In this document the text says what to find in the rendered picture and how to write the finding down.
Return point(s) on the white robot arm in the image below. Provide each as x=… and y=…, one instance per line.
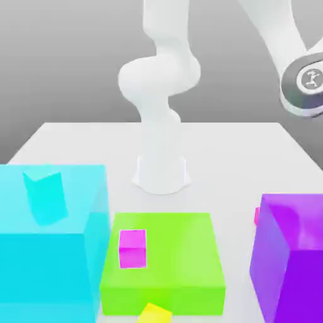
x=161, y=75

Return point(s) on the small magenta cube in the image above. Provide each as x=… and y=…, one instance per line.
x=132, y=249

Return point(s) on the small pink cube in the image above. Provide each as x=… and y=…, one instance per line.
x=256, y=215

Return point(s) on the small cyan cube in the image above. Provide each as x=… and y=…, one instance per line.
x=46, y=199

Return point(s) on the small yellow cube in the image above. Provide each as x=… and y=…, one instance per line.
x=154, y=314

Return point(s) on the large green box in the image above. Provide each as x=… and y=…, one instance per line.
x=181, y=252

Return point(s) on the large cyan box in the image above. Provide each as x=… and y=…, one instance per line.
x=50, y=265

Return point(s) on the large purple box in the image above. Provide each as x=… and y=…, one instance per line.
x=297, y=265

